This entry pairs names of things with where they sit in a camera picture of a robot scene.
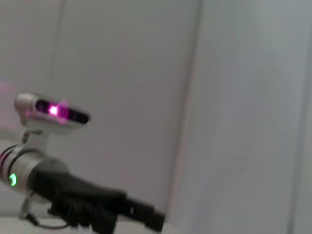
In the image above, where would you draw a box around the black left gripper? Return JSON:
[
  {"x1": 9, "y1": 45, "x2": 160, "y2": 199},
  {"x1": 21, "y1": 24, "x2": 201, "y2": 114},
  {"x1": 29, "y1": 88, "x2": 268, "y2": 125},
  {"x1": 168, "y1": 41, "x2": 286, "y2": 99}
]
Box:
[{"x1": 33, "y1": 157, "x2": 156, "y2": 234}]

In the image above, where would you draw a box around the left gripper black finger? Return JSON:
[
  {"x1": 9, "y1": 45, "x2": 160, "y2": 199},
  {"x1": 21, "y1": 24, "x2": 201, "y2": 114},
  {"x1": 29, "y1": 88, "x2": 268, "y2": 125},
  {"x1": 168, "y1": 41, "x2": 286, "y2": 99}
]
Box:
[{"x1": 116, "y1": 206, "x2": 167, "y2": 232}]

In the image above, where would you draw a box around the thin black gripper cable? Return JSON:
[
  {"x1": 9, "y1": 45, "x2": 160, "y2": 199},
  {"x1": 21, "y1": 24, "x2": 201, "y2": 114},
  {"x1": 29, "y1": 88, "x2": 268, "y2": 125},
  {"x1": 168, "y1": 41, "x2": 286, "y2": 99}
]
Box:
[{"x1": 19, "y1": 195, "x2": 73, "y2": 229}]

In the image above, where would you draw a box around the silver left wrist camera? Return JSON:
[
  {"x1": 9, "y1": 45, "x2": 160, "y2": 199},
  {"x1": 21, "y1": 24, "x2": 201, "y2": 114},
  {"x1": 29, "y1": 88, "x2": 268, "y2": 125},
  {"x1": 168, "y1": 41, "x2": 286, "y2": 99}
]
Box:
[{"x1": 14, "y1": 92, "x2": 91, "y2": 150}]

